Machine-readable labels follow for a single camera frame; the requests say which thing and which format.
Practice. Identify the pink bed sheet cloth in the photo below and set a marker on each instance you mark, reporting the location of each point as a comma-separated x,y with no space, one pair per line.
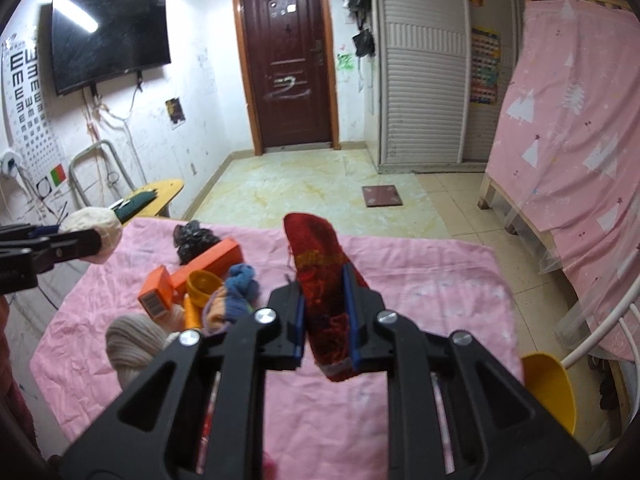
313,428

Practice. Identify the long orange box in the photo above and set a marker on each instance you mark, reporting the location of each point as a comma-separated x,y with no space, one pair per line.
217,260

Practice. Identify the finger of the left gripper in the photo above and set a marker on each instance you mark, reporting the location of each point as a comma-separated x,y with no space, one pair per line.
71,246

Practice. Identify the wooden bed frame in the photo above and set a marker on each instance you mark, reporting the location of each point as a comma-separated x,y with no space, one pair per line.
514,221

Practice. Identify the yellow wooden stool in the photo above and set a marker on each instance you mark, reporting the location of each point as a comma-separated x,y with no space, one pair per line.
152,200

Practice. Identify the dark red door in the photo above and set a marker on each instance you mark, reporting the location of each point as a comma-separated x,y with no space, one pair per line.
288,73

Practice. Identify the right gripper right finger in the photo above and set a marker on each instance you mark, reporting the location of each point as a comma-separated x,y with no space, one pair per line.
454,411

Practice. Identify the beige knitted sock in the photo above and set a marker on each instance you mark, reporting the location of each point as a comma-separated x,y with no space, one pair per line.
133,341

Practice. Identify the black crumpled plastic bag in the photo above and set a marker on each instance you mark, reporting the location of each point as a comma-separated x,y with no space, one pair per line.
191,240

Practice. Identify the eye chart poster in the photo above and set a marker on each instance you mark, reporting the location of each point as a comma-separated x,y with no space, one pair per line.
29,125

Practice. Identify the cream white sock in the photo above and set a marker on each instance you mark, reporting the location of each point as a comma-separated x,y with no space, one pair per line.
104,222

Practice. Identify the yellow plastic bin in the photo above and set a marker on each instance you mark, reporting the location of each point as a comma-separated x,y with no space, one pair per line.
547,380

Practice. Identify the small orange box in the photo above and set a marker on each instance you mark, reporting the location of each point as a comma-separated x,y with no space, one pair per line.
157,293

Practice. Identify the pink tree pattern sheet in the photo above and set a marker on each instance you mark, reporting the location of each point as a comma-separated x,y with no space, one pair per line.
566,151

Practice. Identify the colourful wall poster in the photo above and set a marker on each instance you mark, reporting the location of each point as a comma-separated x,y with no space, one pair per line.
485,66

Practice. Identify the red sock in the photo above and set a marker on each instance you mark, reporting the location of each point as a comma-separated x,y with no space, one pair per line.
319,263

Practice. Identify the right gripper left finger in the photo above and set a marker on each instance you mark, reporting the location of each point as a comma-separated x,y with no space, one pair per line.
197,411

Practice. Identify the wall mounted television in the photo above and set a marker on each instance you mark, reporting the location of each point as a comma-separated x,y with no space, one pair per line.
95,40

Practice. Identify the blue multicolour sock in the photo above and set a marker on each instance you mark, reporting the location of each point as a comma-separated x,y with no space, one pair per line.
233,300

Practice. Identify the white louvred wardrobe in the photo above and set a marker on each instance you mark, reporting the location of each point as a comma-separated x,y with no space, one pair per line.
420,117

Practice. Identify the black hanging bags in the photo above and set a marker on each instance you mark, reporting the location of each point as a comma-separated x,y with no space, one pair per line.
363,41

